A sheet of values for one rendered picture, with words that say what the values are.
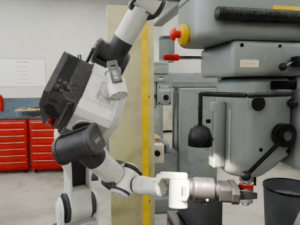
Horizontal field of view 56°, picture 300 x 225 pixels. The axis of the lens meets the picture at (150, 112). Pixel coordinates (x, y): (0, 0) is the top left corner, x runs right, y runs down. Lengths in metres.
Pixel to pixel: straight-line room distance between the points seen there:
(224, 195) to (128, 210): 1.92
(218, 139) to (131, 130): 1.76
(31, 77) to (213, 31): 9.35
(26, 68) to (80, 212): 8.78
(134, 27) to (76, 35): 8.81
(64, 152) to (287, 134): 0.70
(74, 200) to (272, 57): 1.05
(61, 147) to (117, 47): 0.47
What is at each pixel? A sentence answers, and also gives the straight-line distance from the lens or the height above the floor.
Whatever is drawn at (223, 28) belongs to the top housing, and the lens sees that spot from 0.82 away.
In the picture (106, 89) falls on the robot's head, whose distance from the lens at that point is 1.05.
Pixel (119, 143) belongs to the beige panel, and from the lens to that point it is 2.64.
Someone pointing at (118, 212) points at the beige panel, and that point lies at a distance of 2.85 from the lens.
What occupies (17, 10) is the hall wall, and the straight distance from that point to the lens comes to 10.33.
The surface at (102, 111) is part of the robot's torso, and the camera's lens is 1.05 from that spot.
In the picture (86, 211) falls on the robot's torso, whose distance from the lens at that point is 1.48.
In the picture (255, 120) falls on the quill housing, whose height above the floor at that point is 1.50.
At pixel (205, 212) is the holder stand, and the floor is 1.03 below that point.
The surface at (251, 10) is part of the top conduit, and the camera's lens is 0.83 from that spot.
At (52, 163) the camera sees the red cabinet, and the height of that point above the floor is 0.18.
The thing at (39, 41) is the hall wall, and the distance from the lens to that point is 10.05.
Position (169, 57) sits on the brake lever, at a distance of 0.98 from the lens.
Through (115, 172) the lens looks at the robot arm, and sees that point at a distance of 1.12.
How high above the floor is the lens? 1.61
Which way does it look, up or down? 6 degrees down
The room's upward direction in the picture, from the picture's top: straight up
